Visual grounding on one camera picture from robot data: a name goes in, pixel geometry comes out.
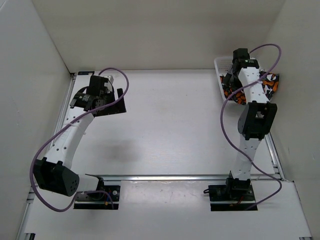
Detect white plastic basket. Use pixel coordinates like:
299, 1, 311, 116
214, 56, 268, 106

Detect orange camouflage shorts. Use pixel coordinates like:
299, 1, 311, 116
219, 73, 280, 105

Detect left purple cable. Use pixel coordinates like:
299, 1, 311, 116
29, 67, 130, 213

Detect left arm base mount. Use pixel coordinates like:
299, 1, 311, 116
73, 176, 121, 210

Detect front aluminium rail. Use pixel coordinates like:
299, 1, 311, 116
99, 174, 228, 181

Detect purple cable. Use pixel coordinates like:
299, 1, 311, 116
29, 67, 130, 213
219, 43, 284, 211

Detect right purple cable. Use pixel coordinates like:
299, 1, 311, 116
219, 43, 284, 211

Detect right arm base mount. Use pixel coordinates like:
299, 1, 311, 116
203, 185, 256, 212

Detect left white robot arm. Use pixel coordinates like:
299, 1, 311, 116
33, 75, 126, 200

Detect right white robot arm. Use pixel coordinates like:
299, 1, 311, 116
221, 48, 278, 200

